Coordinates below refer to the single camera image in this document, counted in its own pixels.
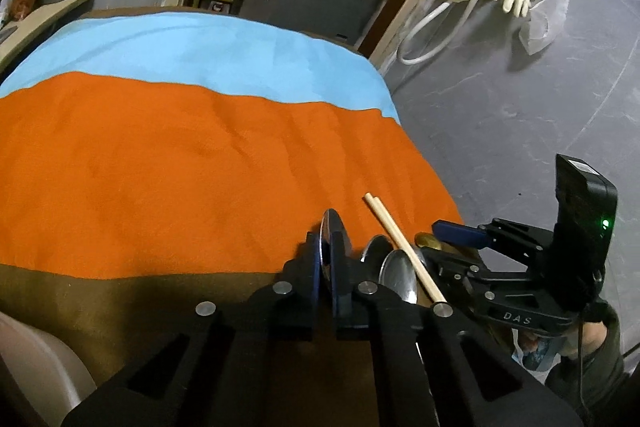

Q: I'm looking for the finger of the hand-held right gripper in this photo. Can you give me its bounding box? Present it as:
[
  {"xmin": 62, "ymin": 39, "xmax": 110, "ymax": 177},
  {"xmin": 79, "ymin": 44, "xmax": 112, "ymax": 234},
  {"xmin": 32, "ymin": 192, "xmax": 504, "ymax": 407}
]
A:
[
  {"xmin": 425, "ymin": 251, "xmax": 502, "ymax": 324},
  {"xmin": 432, "ymin": 218, "xmax": 544, "ymax": 267}
]

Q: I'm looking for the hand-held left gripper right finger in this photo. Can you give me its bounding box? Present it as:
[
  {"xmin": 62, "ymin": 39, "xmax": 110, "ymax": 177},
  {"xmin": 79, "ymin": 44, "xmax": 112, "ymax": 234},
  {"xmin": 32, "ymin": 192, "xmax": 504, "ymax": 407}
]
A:
[{"xmin": 331, "ymin": 232, "xmax": 583, "ymax": 427}]

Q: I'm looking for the clear plastic bag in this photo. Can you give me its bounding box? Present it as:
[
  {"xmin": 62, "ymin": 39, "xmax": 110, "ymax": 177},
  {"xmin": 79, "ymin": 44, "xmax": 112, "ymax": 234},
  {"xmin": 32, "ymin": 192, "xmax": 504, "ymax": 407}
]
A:
[{"xmin": 517, "ymin": 0, "xmax": 571, "ymax": 56}]

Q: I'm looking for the steel spoon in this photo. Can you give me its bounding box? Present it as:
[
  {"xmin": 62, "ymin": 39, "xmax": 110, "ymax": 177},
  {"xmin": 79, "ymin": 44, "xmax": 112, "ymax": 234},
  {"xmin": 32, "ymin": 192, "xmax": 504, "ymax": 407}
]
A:
[
  {"xmin": 378, "ymin": 249, "xmax": 419, "ymax": 306},
  {"xmin": 360, "ymin": 234, "xmax": 394, "ymax": 280}
]

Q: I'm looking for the grey cabinet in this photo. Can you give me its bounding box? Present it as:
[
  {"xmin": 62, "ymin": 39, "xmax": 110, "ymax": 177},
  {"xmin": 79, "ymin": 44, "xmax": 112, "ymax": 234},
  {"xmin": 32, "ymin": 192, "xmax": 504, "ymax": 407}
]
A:
[{"xmin": 240, "ymin": 0, "xmax": 379, "ymax": 46}]

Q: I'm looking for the blue printed bag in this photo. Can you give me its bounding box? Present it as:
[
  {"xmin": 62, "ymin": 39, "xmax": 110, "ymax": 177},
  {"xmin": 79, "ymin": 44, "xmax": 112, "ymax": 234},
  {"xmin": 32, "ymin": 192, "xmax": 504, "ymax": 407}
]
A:
[{"xmin": 510, "ymin": 329, "xmax": 564, "ymax": 374}]

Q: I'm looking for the white hose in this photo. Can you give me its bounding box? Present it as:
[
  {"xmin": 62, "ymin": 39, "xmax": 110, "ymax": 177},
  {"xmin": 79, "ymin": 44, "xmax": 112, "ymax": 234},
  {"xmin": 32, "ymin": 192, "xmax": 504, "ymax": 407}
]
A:
[{"xmin": 397, "ymin": 0, "xmax": 490, "ymax": 66}]

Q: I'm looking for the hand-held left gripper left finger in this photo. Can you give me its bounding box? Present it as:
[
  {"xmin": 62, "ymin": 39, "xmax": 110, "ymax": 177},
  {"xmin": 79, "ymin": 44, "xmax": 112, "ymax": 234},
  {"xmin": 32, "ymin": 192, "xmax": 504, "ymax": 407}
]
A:
[{"xmin": 60, "ymin": 231, "xmax": 322, "ymax": 427}]

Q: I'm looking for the beige chair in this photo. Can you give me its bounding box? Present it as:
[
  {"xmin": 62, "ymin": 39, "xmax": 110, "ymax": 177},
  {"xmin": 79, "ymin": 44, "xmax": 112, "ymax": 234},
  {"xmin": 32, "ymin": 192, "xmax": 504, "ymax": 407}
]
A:
[{"xmin": 0, "ymin": 311, "xmax": 97, "ymax": 427}]

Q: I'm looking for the beige counter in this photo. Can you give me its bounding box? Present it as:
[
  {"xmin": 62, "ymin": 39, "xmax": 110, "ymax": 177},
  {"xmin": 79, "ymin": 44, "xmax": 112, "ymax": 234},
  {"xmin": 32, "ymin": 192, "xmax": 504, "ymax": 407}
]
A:
[{"xmin": 0, "ymin": 0, "xmax": 97, "ymax": 74}]

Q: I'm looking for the black cable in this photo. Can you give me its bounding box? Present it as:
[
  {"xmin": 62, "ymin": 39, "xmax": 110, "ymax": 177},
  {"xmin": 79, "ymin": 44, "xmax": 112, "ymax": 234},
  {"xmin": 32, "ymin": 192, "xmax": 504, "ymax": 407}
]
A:
[{"xmin": 576, "ymin": 326, "xmax": 590, "ymax": 415}]

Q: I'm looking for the wooden chopstick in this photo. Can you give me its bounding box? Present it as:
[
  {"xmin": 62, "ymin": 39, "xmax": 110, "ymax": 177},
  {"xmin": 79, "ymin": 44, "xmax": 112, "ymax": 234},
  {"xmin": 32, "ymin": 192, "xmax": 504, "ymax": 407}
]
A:
[{"xmin": 363, "ymin": 193, "xmax": 447, "ymax": 305}]

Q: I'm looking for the striped tablecloth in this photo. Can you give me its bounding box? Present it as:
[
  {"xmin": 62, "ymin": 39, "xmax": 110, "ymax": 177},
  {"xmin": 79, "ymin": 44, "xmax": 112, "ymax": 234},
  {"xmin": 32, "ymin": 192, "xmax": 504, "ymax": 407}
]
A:
[{"xmin": 0, "ymin": 6, "xmax": 466, "ymax": 427}]

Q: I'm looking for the gold spoon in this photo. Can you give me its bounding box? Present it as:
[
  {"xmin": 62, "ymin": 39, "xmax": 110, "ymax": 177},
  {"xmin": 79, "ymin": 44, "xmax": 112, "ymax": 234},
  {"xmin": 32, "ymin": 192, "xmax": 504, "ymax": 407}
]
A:
[{"xmin": 414, "ymin": 232, "xmax": 444, "ymax": 253}]

